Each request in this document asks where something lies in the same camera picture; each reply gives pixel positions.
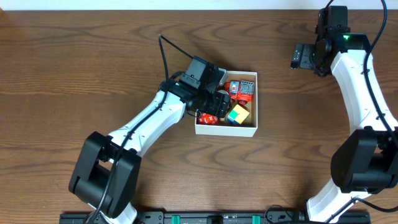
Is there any red many-sided die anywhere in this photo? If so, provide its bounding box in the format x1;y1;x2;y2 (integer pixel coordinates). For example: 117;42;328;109
197;113;219;126

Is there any multicoloured puzzle cube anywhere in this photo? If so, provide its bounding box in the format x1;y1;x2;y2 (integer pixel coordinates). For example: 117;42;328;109
227;104;250;125

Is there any red toy truck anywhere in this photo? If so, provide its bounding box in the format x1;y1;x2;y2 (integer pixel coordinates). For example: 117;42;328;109
224;80;255;105

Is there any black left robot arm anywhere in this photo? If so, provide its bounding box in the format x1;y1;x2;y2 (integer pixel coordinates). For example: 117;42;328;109
68;57;230;223

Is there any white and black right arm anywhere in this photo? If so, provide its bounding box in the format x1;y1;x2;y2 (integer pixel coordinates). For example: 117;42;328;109
290;4;397;223

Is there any white cardboard box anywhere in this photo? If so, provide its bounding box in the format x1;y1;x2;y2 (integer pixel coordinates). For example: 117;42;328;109
195;70;258;137

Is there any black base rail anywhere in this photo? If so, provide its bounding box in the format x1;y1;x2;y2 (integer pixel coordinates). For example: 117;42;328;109
59;210;371;224

